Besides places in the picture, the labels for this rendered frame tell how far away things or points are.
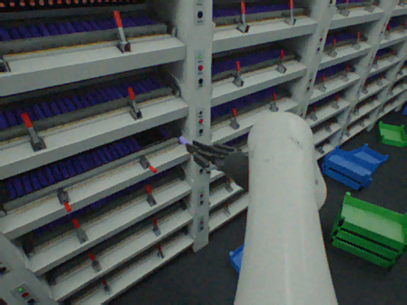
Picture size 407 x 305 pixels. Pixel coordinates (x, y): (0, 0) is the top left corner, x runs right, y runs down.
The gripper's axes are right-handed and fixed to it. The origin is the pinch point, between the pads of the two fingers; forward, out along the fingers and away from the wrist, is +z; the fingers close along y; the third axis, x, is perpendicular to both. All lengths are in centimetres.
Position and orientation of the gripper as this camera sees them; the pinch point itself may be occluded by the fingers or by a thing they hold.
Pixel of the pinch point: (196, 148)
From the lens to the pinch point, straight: 75.6
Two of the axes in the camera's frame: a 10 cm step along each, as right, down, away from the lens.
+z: -6.0, -2.5, 7.6
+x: 1.4, 9.0, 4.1
